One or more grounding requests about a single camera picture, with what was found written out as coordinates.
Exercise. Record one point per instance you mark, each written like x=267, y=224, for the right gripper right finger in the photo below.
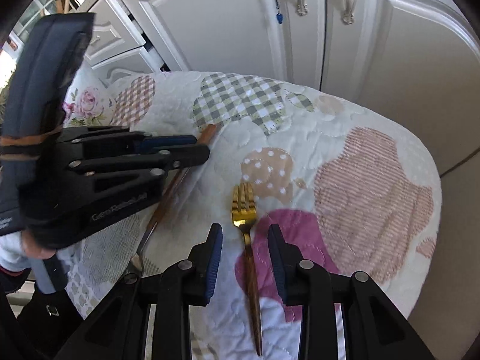
x=302, y=282

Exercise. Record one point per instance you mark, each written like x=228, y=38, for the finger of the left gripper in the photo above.
x=153, y=144
x=174, y=157

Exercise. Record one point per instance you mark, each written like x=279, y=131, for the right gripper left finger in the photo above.
x=190, y=282

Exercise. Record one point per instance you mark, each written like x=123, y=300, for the silver fork wooden handle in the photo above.
x=135, y=267

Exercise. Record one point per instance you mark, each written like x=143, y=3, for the teal floral utensil holder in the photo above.
x=88, y=102

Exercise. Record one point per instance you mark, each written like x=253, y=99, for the gold fork wooden handle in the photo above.
x=244, y=216

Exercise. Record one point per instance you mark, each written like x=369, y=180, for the person left hand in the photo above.
x=32, y=249

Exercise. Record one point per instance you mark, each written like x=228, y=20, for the lower white drawer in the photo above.
x=130, y=63

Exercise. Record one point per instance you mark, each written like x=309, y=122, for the white drawer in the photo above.
x=113, y=33
x=130, y=63

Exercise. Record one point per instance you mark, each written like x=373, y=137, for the patchwork quilted table mat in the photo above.
x=352, y=189

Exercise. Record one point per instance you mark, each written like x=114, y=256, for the upper white drawer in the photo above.
x=113, y=33

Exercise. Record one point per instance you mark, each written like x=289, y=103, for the white cabinet door left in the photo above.
x=278, y=39

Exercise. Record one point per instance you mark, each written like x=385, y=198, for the white cabinet door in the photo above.
x=278, y=39
x=413, y=61

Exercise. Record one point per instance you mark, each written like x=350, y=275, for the white cabinet door right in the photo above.
x=413, y=61

